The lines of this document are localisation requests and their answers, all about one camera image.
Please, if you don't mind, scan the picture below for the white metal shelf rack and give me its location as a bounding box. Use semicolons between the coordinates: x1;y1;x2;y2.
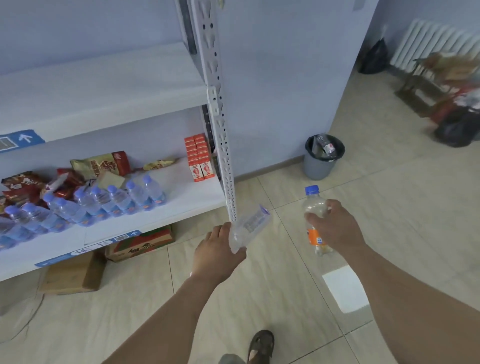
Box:
0;0;238;283

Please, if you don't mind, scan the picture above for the thin grey floor cable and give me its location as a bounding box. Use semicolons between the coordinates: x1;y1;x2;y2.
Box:
0;292;46;344

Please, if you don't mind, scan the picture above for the large black garbage bag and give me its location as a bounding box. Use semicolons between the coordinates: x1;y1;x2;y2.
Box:
434;106;480;148

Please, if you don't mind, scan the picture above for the person's left forearm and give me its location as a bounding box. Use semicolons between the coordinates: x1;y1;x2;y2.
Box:
102;270;226;364

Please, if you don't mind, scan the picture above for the plain brown cardboard box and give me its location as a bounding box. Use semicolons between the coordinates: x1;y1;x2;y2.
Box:
38;250;107;296

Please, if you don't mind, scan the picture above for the pile of red snack packets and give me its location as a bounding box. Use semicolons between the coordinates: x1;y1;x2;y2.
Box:
0;168;88;215

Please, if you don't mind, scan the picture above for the person's dark sandal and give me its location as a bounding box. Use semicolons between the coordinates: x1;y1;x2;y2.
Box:
246;329;275;364

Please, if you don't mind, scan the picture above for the person's right hand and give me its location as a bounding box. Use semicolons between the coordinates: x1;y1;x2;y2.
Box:
304;199;367;260

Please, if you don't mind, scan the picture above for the small black garbage bag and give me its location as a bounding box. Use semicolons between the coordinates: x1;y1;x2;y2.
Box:
359;37;391;75

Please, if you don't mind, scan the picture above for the yellow snack packet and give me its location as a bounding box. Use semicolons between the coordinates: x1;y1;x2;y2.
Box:
143;158;177;172

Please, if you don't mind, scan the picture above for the blue arrow shelf label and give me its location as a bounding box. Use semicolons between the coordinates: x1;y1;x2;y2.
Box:
0;129;46;154

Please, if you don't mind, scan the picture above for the beige snack packet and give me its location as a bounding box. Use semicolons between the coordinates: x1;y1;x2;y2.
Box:
96;171;127;190

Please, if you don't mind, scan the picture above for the row of blue-capped water bottles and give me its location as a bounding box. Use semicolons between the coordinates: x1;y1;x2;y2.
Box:
0;174;168;251

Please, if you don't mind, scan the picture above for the black bin liner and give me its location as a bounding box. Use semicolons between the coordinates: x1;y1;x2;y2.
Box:
304;134;346;163

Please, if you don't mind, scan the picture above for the wooden bench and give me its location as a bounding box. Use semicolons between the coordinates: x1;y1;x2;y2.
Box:
395;52;480;118

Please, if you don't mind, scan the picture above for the flattened brown cardboard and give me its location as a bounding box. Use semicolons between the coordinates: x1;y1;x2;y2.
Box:
427;53;480;82

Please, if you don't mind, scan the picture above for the person's left hand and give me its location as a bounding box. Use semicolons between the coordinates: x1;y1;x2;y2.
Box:
191;222;247;286

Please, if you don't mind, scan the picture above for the grey trash bin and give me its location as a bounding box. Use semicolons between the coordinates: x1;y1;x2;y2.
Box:
303;134;346;181

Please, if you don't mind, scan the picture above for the red printed cardboard box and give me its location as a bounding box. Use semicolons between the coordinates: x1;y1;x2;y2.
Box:
105;225;176;263

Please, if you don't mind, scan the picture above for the stack of red drink cartons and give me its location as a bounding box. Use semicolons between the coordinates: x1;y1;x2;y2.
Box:
184;133;216;183

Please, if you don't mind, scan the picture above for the blue shelf label strip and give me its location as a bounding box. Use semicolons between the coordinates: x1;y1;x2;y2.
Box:
34;229;143;268

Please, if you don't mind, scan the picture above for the gold and red snack bag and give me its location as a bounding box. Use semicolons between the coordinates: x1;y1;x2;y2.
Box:
70;150;131;181

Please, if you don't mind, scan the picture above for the clear plastic water bottle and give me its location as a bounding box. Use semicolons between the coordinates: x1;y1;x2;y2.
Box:
229;204;272;254

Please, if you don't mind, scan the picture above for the white wall radiator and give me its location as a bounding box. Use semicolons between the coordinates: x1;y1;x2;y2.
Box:
389;19;480;73

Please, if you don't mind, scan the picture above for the orange label soda bottle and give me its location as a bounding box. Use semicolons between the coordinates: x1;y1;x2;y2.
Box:
302;185;335;258

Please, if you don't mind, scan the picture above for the person's right forearm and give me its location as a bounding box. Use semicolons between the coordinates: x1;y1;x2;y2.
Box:
337;244;480;364

